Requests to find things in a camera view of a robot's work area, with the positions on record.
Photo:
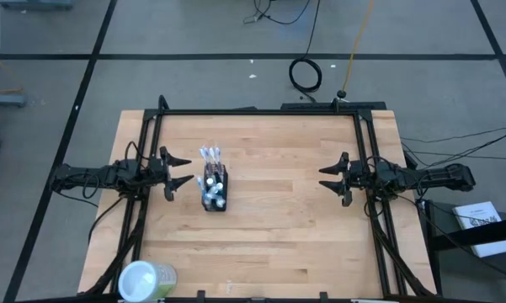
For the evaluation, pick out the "black cart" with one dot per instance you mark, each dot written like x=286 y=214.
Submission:
x=467 y=235

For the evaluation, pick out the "white booklet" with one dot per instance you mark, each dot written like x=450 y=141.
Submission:
x=473 y=212

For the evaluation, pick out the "purple toothbrush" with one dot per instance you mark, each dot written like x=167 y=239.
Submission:
x=203 y=152
x=211 y=153

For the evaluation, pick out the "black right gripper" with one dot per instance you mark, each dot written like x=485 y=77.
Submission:
x=362 y=174

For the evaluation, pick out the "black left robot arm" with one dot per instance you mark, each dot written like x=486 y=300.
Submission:
x=88 y=174

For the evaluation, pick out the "blue and white toothbrushes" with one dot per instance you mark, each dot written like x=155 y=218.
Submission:
x=217 y=151

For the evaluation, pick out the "grey floor stand base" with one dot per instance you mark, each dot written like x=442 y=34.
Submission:
x=33 y=3
x=4 y=99

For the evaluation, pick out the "black metal table frame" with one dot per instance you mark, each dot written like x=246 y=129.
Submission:
x=257 y=112

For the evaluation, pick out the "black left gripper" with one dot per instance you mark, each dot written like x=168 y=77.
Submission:
x=158 y=172

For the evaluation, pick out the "blue toothbrush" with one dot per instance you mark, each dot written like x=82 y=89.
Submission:
x=212 y=195
x=200 y=183

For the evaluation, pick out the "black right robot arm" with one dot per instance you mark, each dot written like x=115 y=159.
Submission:
x=438 y=179

